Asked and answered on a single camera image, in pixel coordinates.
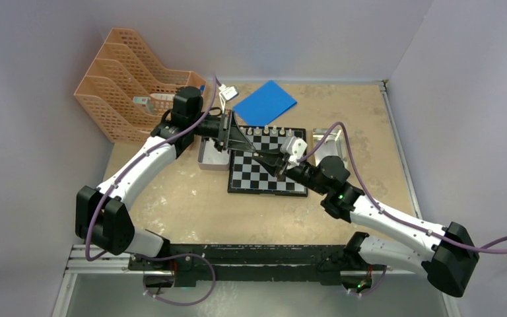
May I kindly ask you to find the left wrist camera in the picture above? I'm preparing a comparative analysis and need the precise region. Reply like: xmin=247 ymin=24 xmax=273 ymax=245
xmin=219 ymin=84 xmax=239 ymax=111

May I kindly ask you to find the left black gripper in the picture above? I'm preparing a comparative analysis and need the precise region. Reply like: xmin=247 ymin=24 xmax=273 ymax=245
xmin=189 ymin=109 xmax=255 ymax=153

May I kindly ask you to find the black and white chessboard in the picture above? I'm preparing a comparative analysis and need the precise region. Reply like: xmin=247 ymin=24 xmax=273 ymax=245
xmin=227 ymin=125 xmax=308 ymax=197

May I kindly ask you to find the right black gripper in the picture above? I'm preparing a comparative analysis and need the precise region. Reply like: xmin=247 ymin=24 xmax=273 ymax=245
xmin=252 ymin=147 xmax=329 ymax=195

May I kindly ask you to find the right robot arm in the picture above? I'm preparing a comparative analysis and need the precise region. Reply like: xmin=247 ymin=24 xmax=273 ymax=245
xmin=253 ymin=149 xmax=480 ymax=298

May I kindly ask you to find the silver tin with black pieces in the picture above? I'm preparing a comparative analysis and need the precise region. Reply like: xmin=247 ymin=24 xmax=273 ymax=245
xmin=197 ymin=137 xmax=231 ymax=171

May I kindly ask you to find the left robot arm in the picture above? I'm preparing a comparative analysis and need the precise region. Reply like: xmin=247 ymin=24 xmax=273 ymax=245
xmin=75 ymin=86 xmax=256 ymax=270

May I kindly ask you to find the black mounting rail base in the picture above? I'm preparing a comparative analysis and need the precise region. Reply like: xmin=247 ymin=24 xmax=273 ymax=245
xmin=129 ymin=244 xmax=384 ymax=287

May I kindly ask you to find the orange mesh file organizer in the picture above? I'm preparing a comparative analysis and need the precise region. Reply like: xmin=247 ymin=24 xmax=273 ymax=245
xmin=74 ymin=28 xmax=207 ymax=143

